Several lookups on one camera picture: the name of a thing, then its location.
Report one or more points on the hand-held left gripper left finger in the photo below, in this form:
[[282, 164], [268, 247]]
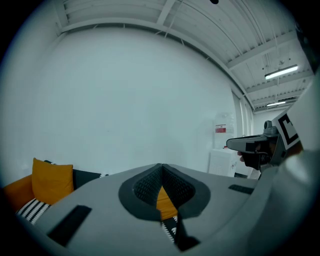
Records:
[[100, 212]]

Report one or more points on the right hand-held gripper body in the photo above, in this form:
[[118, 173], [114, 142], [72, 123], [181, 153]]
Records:
[[287, 132]]

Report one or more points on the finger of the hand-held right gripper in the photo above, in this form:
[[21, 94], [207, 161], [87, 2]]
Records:
[[237, 144]]

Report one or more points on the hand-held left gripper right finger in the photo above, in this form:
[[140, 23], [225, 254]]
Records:
[[220, 207]]

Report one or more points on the large orange cushion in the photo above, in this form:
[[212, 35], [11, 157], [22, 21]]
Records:
[[166, 205]]

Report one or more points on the black white patterned blanket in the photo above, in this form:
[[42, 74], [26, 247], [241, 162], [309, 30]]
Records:
[[33, 211]]

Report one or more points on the orange sofa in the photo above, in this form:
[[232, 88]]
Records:
[[17, 192]]

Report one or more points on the person's right hand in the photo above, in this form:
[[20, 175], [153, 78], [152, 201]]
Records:
[[241, 156]]

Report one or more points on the ceiling tube light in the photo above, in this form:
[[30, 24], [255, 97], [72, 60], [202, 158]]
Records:
[[276, 103], [281, 72]]

